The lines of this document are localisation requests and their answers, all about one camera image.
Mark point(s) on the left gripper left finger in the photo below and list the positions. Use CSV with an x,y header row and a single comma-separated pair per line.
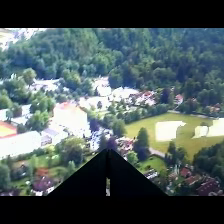
x,y
88,180

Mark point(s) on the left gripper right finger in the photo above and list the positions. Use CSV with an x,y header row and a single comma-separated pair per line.
x,y
131,181

